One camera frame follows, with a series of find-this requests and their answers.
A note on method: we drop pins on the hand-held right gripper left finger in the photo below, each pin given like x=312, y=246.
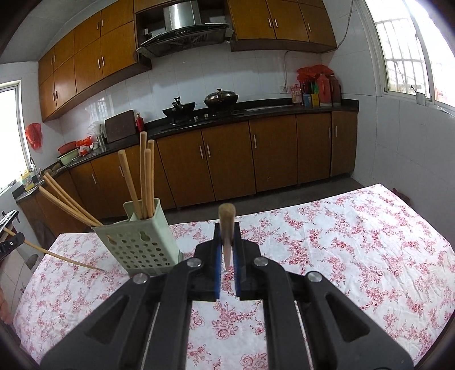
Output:
x=217, y=270

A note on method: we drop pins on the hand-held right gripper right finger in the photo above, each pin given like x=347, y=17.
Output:
x=237, y=274

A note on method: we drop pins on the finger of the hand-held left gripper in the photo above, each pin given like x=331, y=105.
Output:
x=12, y=243
x=9, y=217

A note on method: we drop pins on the wooden chopstick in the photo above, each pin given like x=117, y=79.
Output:
x=89, y=265
x=147, y=185
x=143, y=160
x=71, y=197
x=226, y=220
x=128, y=178
x=151, y=144
x=67, y=207

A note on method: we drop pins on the green perforated chopstick holder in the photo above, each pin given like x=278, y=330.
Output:
x=142, y=242

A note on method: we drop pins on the person's left hand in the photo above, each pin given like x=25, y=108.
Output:
x=4, y=309

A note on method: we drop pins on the white appliance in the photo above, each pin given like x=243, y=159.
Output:
x=17, y=281

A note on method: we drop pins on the yellow dish soap bottle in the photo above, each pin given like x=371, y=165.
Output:
x=27, y=180

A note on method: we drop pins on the metal faucet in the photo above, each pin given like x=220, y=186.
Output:
x=34, y=167

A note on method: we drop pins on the small kitchen window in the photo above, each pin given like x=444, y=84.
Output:
x=10, y=135

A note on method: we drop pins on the green basin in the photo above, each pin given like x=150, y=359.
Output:
x=69, y=157

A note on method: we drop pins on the hanging red plastic bag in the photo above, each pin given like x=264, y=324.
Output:
x=33, y=135

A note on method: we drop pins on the red basin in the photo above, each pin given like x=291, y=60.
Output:
x=67, y=147

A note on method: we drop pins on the floral red white tablecloth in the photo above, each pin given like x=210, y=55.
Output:
x=337, y=249

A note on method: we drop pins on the crumpled red plastic bag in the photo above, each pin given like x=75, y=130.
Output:
x=84, y=144

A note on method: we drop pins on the steel utensil cup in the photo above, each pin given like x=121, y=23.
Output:
x=101, y=138

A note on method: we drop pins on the brown wooden base cabinets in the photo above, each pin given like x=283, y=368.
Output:
x=273, y=153

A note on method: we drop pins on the dark brown cutting board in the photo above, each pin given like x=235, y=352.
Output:
x=121, y=126

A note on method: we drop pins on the black gas stove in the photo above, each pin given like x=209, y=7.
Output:
x=213, y=114

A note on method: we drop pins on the red bottle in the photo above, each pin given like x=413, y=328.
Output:
x=140, y=123

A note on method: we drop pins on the wok with lid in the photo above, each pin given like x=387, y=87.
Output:
x=220, y=98

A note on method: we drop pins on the black kitchen countertop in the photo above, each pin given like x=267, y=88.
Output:
x=302, y=107

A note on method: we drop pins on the colourful seasoning packets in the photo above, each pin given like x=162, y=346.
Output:
x=305, y=98

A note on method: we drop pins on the red thermos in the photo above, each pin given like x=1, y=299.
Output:
x=324, y=92

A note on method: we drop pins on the brown thermos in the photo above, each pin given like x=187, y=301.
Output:
x=335, y=90

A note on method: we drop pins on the red bag behind thermoses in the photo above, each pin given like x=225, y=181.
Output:
x=311, y=73

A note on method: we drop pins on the steel range hood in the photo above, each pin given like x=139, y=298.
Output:
x=181, y=35

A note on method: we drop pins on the white cup on sill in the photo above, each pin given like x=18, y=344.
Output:
x=420, y=98

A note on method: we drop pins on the large barred window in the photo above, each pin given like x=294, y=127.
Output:
x=405, y=46

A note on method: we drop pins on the long brown wall cabinets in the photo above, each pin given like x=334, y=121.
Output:
x=89, y=53

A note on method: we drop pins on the short brown wall cabinets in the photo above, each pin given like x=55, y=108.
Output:
x=284, y=21

